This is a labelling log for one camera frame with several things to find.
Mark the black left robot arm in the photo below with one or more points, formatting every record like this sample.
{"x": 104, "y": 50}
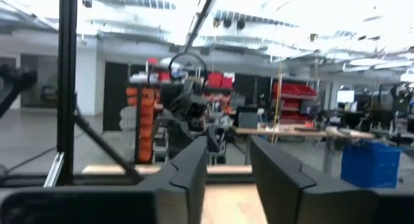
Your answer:
{"x": 179, "y": 136}

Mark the white lit monitor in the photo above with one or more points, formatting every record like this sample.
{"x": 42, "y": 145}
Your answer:
{"x": 345, "y": 96}

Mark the long wooden workbench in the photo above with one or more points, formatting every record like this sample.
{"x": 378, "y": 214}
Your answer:
{"x": 291, "y": 131}

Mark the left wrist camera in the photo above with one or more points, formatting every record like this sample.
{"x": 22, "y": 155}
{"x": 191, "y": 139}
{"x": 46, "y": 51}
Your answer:
{"x": 195, "y": 110}

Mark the shelf with red bins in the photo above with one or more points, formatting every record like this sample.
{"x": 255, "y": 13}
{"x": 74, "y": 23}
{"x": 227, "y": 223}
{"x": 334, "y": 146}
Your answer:
{"x": 294, "y": 89}

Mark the red boxes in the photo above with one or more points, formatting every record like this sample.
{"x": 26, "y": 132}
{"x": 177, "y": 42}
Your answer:
{"x": 215, "y": 80}

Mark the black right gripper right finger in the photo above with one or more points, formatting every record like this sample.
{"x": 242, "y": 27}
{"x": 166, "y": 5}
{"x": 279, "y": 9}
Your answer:
{"x": 291, "y": 191}

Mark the blue storage bin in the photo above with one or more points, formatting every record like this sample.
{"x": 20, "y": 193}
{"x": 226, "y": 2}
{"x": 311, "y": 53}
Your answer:
{"x": 372, "y": 165}

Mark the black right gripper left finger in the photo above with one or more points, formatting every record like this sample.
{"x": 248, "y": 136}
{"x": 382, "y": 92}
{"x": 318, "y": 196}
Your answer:
{"x": 184, "y": 185}

